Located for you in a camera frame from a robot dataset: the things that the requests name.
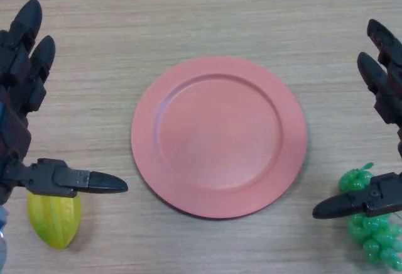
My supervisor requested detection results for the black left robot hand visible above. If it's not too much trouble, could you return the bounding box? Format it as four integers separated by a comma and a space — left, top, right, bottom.
0, 0, 129, 206

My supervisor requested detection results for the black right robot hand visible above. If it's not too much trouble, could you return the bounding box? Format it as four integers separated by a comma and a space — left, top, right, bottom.
312, 18, 402, 220

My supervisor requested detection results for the yellow green starfruit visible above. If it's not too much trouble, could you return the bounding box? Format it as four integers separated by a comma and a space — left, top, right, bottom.
27, 191, 83, 250

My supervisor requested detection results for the pink round plate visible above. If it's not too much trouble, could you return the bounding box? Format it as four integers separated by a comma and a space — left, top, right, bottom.
131, 55, 308, 221

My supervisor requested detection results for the green plastic grape bunch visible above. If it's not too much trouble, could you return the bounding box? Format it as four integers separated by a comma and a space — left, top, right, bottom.
338, 162, 402, 271

